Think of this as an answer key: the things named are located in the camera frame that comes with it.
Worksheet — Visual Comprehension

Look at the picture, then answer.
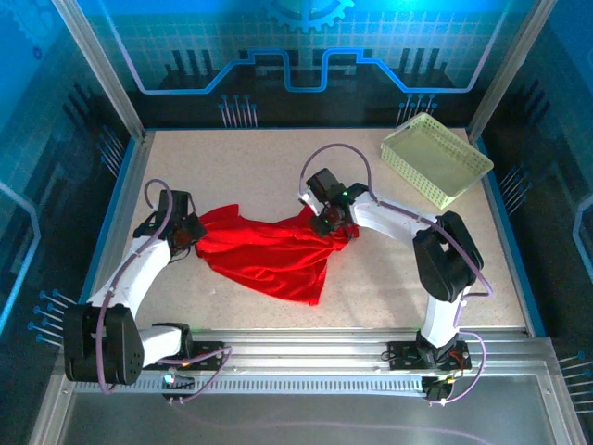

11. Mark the aluminium mounting rail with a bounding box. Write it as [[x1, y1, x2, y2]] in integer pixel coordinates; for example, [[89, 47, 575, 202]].
[[59, 327, 555, 372]]

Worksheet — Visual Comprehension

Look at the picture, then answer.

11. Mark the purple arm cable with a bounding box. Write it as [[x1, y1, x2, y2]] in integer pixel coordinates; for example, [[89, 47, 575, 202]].
[[95, 179, 233, 404], [299, 142, 495, 407]]

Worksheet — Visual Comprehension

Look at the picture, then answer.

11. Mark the slotted grey cable duct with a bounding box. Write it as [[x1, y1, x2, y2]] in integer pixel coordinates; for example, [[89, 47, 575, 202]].
[[73, 374, 430, 396]]

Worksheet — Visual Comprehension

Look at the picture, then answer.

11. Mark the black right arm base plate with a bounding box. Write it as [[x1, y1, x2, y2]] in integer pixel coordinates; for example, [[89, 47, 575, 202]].
[[386, 340, 473, 372]]

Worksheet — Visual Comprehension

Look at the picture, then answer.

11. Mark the aluminium table side rail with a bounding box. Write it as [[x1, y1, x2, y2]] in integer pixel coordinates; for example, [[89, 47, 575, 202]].
[[76, 132, 152, 337]]

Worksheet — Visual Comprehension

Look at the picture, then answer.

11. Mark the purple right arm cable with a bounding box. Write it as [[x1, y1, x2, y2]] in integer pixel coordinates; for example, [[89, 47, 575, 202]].
[[299, 142, 495, 407]]

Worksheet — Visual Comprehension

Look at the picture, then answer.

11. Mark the aluminium frame post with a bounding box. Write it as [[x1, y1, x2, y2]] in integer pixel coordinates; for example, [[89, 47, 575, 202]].
[[466, 0, 560, 143], [50, 0, 148, 143]]

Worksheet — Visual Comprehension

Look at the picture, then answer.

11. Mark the pale green perforated basket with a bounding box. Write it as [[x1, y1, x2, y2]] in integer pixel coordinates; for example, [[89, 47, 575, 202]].
[[380, 112, 495, 210]]

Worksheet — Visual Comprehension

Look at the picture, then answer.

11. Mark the red t-shirt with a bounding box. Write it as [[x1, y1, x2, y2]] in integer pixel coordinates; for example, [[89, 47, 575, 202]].
[[194, 203, 358, 307]]

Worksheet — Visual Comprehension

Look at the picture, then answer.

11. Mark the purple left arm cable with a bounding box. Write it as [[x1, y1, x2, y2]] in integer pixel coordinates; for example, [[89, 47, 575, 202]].
[[95, 179, 233, 404]]

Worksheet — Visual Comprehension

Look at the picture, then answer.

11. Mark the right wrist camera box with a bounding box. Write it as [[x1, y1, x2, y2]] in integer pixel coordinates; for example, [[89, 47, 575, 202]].
[[303, 167, 347, 208]]

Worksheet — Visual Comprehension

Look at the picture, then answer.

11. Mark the small black controller box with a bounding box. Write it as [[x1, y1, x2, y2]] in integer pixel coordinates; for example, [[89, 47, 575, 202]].
[[160, 370, 196, 402], [423, 374, 454, 405]]

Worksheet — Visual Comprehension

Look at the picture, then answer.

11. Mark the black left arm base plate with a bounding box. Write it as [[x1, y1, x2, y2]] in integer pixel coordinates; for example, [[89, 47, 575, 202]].
[[140, 340, 227, 372]]

